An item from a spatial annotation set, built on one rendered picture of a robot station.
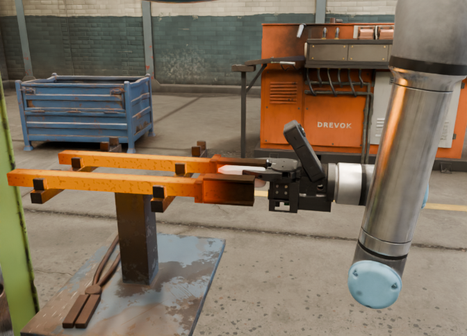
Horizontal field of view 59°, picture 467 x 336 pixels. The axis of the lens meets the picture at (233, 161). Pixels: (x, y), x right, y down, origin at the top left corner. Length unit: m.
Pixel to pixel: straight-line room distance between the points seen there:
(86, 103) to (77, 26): 4.92
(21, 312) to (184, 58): 7.35
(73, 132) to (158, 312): 3.79
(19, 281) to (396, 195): 0.91
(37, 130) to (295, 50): 2.71
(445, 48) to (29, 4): 9.41
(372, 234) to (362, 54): 3.11
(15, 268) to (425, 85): 0.98
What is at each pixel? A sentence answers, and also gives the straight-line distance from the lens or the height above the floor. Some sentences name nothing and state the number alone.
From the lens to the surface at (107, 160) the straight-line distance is 0.84.
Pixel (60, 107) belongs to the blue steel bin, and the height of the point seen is 0.46.
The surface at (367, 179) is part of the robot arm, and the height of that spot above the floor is 0.95.
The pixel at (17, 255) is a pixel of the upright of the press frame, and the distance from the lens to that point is 1.16.
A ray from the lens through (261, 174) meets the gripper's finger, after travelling 0.72.
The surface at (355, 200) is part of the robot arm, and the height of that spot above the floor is 0.91.
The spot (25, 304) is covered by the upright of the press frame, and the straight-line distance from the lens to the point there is 1.23.
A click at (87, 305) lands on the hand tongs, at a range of 0.87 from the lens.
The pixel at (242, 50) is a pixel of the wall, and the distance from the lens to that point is 7.99.
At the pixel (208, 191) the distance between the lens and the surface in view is 0.67.
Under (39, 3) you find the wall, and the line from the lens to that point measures 9.62.
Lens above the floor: 1.19
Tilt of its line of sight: 18 degrees down
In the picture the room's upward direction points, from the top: straight up
